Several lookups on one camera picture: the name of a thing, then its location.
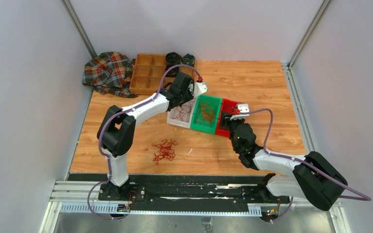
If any orange cable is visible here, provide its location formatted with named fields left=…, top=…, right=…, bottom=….
left=196, top=101, right=218, bottom=126

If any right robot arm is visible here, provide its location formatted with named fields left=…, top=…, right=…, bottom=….
left=220, top=112, right=348, bottom=211

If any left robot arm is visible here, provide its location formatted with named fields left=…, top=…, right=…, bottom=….
left=97, top=73, right=209, bottom=200

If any white plastic bin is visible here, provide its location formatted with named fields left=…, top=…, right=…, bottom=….
left=167, top=98, right=197, bottom=129

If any red plastic bin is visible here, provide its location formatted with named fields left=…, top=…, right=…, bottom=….
left=215, top=99, right=241, bottom=138

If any rolled teal sock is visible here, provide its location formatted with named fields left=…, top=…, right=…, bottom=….
left=181, top=53, right=196, bottom=67

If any rolled dark sock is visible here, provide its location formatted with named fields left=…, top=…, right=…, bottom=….
left=165, top=52, right=181, bottom=77

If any green plastic bin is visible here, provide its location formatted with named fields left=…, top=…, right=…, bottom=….
left=190, top=94, right=222, bottom=134

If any wooden compartment tray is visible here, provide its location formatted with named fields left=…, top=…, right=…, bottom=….
left=130, top=53, right=166, bottom=95

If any plaid cloth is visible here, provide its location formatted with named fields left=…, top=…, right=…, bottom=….
left=82, top=51, right=138, bottom=98

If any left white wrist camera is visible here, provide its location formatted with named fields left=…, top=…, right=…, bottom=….
left=189, top=81, right=209, bottom=98

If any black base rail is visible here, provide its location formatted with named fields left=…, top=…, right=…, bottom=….
left=98, top=174, right=290, bottom=213

